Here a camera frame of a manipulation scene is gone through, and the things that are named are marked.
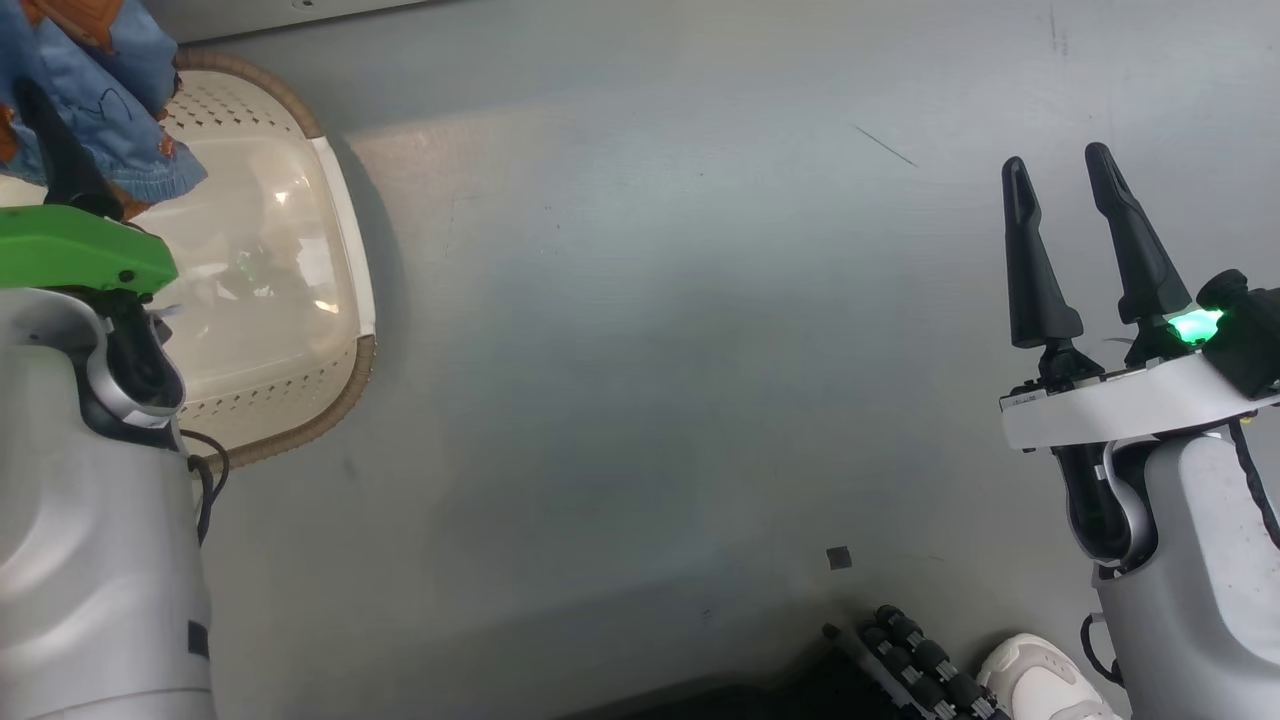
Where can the small black square floor marker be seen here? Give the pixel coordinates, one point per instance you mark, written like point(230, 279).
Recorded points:
point(839, 558)

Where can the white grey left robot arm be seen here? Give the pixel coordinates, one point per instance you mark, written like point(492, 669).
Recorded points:
point(90, 550)

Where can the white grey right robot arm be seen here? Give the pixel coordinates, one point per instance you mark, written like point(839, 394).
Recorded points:
point(1190, 600)

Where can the blue garment small bear print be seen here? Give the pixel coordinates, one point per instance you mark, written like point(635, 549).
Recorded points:
point(110, 80)

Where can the white front-load washing machine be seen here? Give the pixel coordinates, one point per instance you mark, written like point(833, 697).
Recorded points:
point(280, 15)

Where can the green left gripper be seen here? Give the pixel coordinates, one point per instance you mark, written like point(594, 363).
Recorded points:
point(80, 250)

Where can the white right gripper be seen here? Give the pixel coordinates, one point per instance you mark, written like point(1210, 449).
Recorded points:
point(1120, 405)

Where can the cream perforated laundry basket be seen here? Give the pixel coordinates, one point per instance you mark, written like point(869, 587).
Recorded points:
point(260, 300)

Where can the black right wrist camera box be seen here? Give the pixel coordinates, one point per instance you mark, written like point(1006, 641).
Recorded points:
point(1250, 330)

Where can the white sneaker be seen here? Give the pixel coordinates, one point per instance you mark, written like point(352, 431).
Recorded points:
point(1045, 680)

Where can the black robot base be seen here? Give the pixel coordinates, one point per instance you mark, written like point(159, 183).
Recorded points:
point(760, 705)

